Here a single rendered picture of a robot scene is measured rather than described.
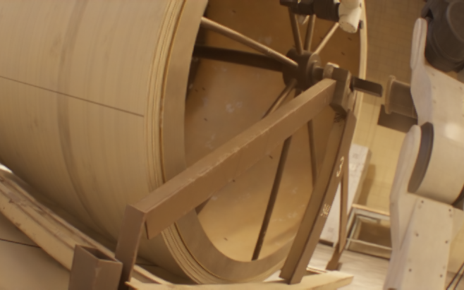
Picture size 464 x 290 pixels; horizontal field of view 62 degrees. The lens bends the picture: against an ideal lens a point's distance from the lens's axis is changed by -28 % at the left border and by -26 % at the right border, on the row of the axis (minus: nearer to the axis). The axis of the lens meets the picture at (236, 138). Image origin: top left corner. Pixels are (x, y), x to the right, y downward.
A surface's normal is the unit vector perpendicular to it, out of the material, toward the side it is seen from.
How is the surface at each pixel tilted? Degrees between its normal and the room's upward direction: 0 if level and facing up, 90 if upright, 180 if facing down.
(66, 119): 122
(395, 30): 90
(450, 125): 44
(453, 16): 93
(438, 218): 57
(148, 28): 103
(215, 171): 90
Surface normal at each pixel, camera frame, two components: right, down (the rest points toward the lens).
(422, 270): 0.09, -0.64
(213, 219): -0.02, -0.89
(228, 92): -0.44, -0.22
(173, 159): 0.85, 0.22
